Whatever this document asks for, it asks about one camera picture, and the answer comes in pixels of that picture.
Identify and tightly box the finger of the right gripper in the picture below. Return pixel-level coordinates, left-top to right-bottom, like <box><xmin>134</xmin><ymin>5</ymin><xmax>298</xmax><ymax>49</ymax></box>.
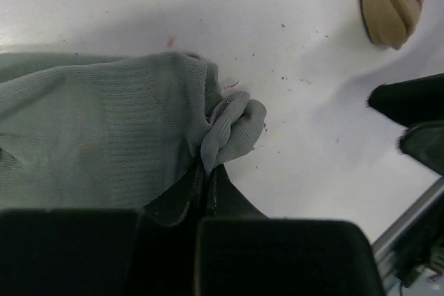
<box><xmin>399</xmin><ymin>123</ymin><xmax>443</xmax><ymax>175</ymax></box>
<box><xmin>368</xmin><ymin>74</ymin><xmax>443</xmax><ymax>126</ymax></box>

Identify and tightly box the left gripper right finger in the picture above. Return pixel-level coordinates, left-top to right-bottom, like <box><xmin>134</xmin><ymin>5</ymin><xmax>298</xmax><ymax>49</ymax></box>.
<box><xmin>196</xmin><ymin>166</ymin><xmax>385</xmax><ymax>295</ymax></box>

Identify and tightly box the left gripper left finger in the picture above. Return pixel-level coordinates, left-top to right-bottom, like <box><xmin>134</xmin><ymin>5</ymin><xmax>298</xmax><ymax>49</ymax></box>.
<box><xmin>1</xmin><ymin>160</ymin><xmax>204</xmax><ymax>295</ymax></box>

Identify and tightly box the grey sock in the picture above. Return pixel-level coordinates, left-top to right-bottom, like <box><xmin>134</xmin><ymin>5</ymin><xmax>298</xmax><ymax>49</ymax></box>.
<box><xmin>1</xmin><ymin>52</ymin><xmax>266</xmax><ymax>208</ymax></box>

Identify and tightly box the aluminium frame rail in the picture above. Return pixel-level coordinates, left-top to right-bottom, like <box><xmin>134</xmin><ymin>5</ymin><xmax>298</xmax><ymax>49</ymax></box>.
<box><xmin>373</xmin><ymin>177</ymin><xmax>443</xmax><ymax>266</ymax></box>

